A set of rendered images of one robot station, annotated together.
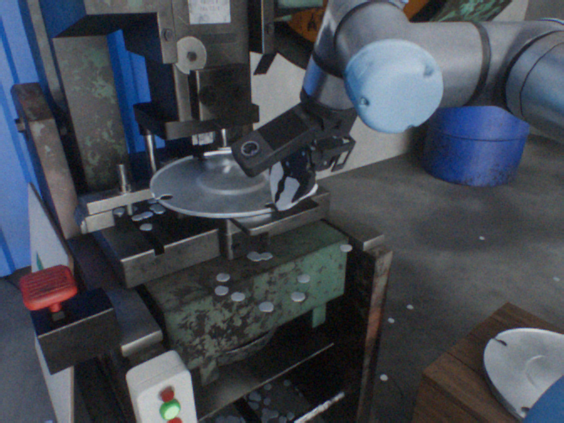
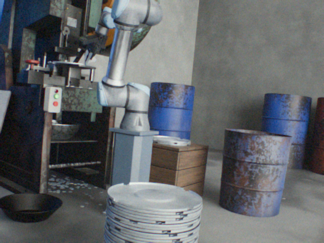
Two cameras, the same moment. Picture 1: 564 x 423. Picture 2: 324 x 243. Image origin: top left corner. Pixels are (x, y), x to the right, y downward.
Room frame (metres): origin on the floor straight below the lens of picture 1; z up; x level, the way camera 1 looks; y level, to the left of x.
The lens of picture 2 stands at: (-1.39, 0.09, 0.58)
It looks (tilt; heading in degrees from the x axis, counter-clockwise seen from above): 3 degrees down; 344
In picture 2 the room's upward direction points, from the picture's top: 6 degrees clockwise
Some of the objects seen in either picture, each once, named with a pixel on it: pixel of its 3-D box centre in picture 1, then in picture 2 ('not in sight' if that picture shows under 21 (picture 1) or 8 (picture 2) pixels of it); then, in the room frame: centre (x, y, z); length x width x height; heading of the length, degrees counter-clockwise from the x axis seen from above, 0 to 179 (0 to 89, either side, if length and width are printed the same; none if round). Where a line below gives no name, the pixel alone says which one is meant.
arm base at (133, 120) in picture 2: not in sight; (135, 119); (0.21, -0.25, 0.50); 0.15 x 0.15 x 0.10
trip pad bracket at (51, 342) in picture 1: (86, 355); (33, 87); (0.45, 0.29, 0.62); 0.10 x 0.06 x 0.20; 125
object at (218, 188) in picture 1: (232, 178); (71, 65); (0.72, 0.09, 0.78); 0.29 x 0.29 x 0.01
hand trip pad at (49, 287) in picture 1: (54, 304); (31, 67); (0.44, 0.30, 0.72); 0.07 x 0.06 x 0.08; 35
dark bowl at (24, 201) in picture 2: not in sight; (30, 208); (0.17, 0.23, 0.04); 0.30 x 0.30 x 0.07
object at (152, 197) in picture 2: not in sight; (154, 195); (-0.47, -0.19, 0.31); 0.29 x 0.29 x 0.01
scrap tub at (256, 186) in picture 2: not in sight; (253, 170); (0.34, -1.06, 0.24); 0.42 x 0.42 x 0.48
